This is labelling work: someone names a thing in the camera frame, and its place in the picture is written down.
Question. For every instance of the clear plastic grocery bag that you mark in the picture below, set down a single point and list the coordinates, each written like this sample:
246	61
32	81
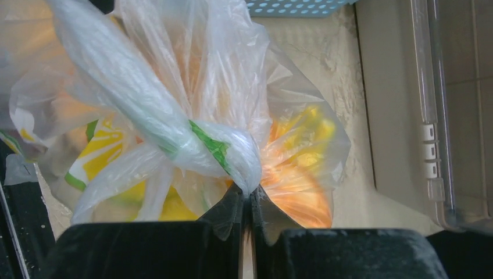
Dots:
152	112

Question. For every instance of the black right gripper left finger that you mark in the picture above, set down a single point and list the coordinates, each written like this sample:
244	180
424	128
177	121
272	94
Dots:
209	247

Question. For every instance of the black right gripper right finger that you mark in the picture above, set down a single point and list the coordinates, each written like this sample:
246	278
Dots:
284	249

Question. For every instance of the light blue plastic basket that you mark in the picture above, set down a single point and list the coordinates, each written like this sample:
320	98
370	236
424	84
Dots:
295	8

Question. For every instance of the smoky clear storage box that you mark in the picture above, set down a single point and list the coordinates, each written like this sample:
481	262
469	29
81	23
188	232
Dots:
427	74

